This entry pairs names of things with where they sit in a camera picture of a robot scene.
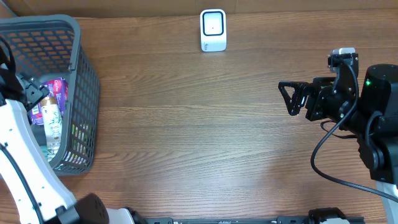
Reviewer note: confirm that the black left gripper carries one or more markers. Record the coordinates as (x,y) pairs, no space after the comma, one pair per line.
(37,92)

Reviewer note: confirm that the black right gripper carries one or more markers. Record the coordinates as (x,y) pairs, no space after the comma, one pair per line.
(317,92)

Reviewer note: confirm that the purple Carefree pad packet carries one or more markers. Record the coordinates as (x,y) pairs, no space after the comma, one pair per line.
(58,88)

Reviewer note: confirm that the white tube gold cap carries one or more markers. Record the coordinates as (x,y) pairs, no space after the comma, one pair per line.
(52,120)

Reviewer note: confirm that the green yellow snack packet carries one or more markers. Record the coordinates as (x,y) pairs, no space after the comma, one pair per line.
(79,135)

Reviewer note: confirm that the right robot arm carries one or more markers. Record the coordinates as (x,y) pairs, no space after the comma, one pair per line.
(368,113)

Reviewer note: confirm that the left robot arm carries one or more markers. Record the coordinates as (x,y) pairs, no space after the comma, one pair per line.
(39,195)

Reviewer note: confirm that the white barcode scanner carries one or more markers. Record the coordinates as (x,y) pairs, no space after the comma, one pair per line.
(213,31)

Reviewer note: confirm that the grey plastic shopping basket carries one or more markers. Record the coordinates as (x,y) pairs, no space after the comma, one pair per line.
(48,47)

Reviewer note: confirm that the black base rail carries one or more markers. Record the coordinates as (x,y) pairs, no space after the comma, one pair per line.
(328,215)

